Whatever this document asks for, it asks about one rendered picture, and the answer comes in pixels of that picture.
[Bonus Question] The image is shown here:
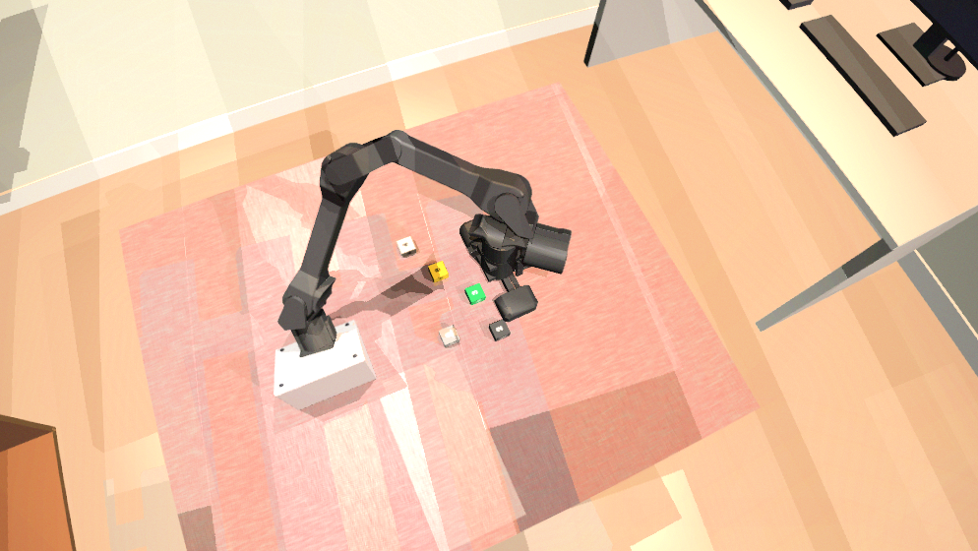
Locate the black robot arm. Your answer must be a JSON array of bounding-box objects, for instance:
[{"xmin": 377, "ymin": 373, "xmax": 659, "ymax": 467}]
[{"xmin": 277, "ymin": 130, "xmax": 573, "ymax": 357}]

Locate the green block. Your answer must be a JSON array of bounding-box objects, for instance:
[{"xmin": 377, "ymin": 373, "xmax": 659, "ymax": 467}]
[{"xmin": 465, "ymin": 283, "xmax": 486, "ymax": 305}]

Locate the yellow block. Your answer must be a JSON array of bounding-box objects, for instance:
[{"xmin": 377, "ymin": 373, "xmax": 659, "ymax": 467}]
[{"xmin": 428, "ymin": 261, "xmax": 449, "ymax": 283}]

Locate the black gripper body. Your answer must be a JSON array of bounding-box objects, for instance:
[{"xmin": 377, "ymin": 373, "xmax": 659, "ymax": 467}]
[{"xmin": 459, "ymin": 219, "xmax": 538, "ymax": 322}]

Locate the beige digit block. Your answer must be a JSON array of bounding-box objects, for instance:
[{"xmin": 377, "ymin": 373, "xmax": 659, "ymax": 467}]
[{"xmin": 439, "ymin": 325, "xmax": 459, "ymax": 348}]

